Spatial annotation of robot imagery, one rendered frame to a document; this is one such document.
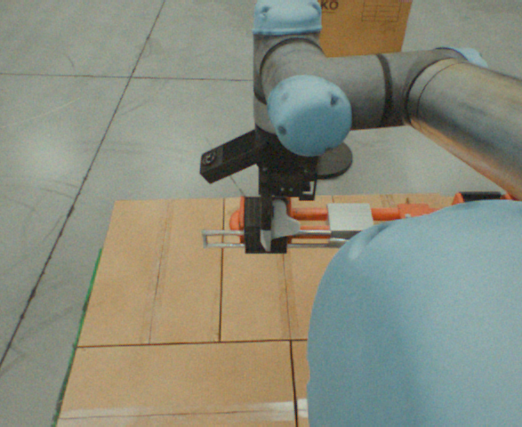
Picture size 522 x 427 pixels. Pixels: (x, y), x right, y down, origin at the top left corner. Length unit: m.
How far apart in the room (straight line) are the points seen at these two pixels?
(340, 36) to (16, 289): 1.80
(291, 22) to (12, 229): 2.32
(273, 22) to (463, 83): 0.21
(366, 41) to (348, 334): 2.15
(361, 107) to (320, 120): 0.05
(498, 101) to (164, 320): 1.23
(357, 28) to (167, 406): 1.65
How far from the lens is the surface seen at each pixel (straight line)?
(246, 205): 0.78
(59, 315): 2.29
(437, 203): 1.06
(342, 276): 0.16
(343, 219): 0.78
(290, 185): 0.69
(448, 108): 0.43
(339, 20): 2.24
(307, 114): 0.46
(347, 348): 0.16
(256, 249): 0.77
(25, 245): 2.61
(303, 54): 0.51
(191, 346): 1.43
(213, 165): 0.68
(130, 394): 1.39
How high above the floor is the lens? 1.77
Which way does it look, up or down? 46 degrees down
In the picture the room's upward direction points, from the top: straight up
